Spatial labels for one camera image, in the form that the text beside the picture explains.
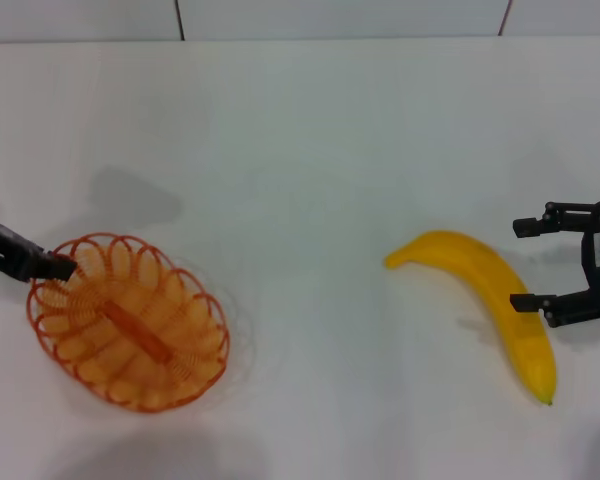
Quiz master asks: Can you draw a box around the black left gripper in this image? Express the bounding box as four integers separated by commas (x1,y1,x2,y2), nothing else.
0,213,79,284

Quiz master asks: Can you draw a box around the yellow banana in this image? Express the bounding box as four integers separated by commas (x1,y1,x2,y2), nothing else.
383,229,558,406

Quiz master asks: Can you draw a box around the orange woven plastic basket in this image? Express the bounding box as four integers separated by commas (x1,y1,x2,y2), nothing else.
26,232,231,414

